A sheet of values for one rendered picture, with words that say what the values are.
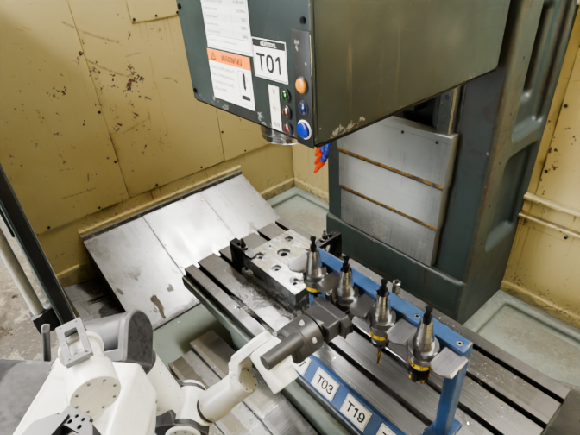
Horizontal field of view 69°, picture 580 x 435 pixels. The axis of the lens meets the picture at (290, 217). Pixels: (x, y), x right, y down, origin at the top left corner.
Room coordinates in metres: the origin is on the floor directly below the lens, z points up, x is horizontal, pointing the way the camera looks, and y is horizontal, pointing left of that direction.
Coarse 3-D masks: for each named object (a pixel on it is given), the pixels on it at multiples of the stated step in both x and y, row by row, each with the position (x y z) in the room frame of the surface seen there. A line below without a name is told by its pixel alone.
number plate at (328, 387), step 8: (320, 368) 0.74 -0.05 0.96; (320, 376) 0.72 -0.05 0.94; (328, 376) 0.71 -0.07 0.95; (312, 384) 0.72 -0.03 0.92; (320, 384) 0.71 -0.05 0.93; (328, 384) 0.70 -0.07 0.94; (336, 384) 0.69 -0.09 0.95; (320, 392) 0.69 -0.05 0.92; (328, 392) 0.68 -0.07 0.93; (336, 392) 0.68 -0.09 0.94
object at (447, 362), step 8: (440, 352) 0.56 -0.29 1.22; (448, 352) 0.56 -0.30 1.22; (456, 352) 0.56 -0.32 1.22; (432, 360) 0.54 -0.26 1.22; (440, 360) 0.54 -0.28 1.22; (448, 360) 0.54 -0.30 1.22; (456, 360) 0.54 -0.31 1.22; (464, 360) 0.54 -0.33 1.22; (432, 368) 0.53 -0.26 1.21; (440, 368) 0.53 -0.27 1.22; (448, 368) 0.52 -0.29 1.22; (456, 368) 0.52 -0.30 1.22; (448, 376) 0.51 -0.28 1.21
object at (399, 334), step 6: (402, 318) 0.66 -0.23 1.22; (396, 324) 0.65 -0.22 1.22; (402, 324) 0.64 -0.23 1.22; (408, 324) 0.64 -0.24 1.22; (390, 330) 0.63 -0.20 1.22; (396, 330) 0.63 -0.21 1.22; (402, 330) 0.63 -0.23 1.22; (408, 330) 0.63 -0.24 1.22; (414, 330) 0.63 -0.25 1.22; (390, 336) 0.61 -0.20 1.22; (396, 336) 0.61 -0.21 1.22; (402, 336) 0.61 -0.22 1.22; (408, 336) 0.61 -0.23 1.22; (396, 342) 0.60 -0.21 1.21; (402, 342) 0.60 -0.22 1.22
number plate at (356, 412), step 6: (348, 396) 0.65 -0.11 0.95; (348, 402) 0.64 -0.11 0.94; (354, 402) 0.64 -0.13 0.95; (342, 408) 0.64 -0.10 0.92; (348, 408) 0.63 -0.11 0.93; (354, 408) 0.62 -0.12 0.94; (360, 408) 0.62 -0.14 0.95; (366, 408) 0.61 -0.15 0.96; (348, 414) 0.62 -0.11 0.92; (354, 414) 0.61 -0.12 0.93; (360, 414) 0.61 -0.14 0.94; (366, 414) 0.60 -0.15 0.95; (354, 420) 0.60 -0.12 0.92; (360, 420) 0.60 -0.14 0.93; (366, 420) 0.59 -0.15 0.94; (360, 426) 0.59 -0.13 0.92
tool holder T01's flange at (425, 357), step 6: (408, 342) 0.59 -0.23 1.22; (408, 348) 0.58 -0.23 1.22; (414, 348) 0.57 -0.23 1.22; (438, 348) 0.57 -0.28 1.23; (408, 354) 0.57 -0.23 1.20; (414, 354) 0.57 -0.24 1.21; (420, 354) 0.55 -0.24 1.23; (426, 354) 0.55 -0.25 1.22; (432, 354) 0.55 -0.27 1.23; (420, 360) 0.55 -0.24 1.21; (426, 360) 0.55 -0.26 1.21
